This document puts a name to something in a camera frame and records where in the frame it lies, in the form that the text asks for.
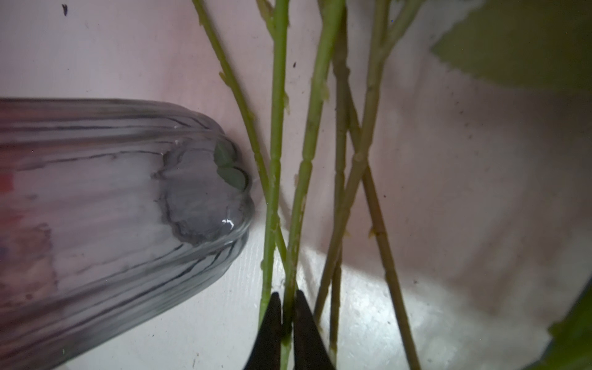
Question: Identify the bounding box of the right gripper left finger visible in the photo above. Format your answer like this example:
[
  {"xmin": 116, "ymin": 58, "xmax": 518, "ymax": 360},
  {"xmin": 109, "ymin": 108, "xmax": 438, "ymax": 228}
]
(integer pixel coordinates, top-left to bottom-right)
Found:
[{"xmin": 244, "ymin": 292, "xmax": 282, "ymax": 370}]

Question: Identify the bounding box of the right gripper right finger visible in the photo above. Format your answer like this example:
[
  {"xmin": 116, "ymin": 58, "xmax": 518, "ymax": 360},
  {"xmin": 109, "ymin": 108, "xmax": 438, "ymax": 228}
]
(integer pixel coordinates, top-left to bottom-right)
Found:
[{"xmin": 293, "ymin": 290, "xmax": 335, "ymax": 370}]

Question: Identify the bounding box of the salmon pink rose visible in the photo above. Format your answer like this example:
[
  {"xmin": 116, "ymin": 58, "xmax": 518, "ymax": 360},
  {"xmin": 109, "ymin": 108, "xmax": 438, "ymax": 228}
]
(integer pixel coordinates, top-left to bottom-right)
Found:
[{"xmin": 193, "ymin": 0, "xmax": 286, "ymax": 262}]

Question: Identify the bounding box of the magenta pink rose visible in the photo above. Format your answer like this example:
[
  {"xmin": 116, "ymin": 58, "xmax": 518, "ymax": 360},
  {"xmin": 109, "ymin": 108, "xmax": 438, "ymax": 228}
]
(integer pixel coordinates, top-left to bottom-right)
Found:
[{"xmin": 328, "ymin": 9, "xmax": 350, "ymax": 367}]

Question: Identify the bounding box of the light pink rose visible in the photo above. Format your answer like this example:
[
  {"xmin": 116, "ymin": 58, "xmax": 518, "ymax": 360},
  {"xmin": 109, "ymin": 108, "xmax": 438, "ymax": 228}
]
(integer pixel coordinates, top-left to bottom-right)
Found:
[{"xmin": 257, "ymin": 1, "xmax": 289, "ymax": 324}]

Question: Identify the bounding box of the cream white rose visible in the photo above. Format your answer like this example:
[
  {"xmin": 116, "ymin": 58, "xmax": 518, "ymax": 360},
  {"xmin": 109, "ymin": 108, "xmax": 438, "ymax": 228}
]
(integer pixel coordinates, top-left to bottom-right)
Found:
[{"xmin": 281, "ymin": 0, "xmax": 346, "ymax": 364}]

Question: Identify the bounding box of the red grey glass vase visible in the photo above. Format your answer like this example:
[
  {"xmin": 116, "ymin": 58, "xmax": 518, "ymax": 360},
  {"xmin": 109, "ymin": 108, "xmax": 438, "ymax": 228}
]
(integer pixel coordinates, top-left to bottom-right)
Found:
[{"xmin": 1, "ymin": 98, "xmax": 254, "ymax": 369}]

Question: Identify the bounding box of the red pink rose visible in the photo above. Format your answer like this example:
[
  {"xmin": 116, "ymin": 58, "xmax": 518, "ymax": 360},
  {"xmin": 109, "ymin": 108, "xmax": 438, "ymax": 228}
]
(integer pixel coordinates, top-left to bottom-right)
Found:
[{"xmin": 314, "ymin": 1, "xmax": 423, "ymax": 320}]

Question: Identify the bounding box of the white blue flower sprig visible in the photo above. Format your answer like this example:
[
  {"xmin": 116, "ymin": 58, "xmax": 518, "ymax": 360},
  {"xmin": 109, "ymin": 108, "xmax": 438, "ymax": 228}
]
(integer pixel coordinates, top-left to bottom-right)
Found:
[{"xmin": 346, "ymin": 16, "xmax": 591, "ymax": 369}]

